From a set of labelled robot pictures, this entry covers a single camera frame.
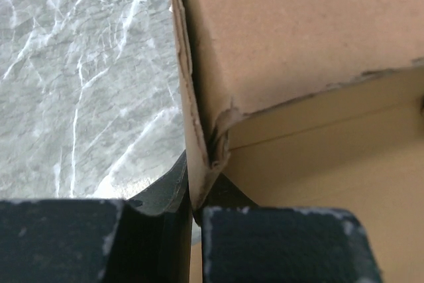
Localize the brown cardboard box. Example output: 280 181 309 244
172 0 423 282

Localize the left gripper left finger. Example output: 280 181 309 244
1 154 191 282

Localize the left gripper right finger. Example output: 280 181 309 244
193 174 383 282

